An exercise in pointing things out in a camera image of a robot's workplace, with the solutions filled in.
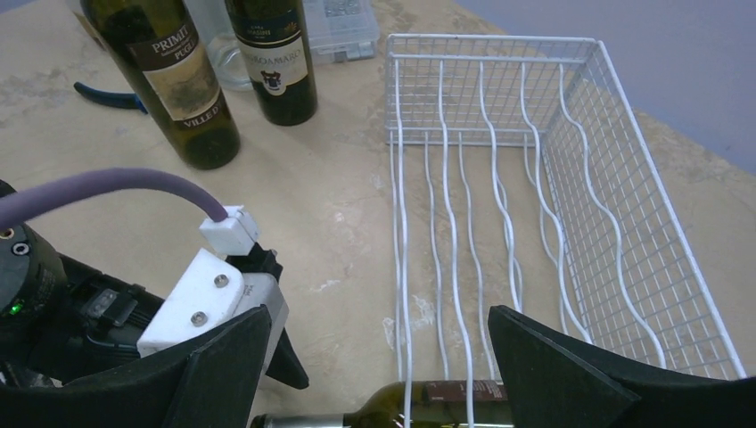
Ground blue handled pliers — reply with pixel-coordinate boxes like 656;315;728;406
73;81;148;115

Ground white wire wine rack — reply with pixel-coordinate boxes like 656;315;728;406
384;34;749;399

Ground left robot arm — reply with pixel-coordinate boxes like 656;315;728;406
1;224;163;383

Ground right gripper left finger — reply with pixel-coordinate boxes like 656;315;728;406
1;308;272;427

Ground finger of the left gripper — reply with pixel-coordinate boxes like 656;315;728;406
266;329;309;390

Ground dark green bottle silver cap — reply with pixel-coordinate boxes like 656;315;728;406
81;0;241;170

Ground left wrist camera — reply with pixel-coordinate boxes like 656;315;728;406
136;206;289;371

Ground dark bottle black cap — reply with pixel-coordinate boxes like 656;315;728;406
225;0;317;127

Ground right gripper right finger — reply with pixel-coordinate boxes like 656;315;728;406
488;305;755;427

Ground clear plastic compartment box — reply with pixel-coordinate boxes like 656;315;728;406
303;0;381;65

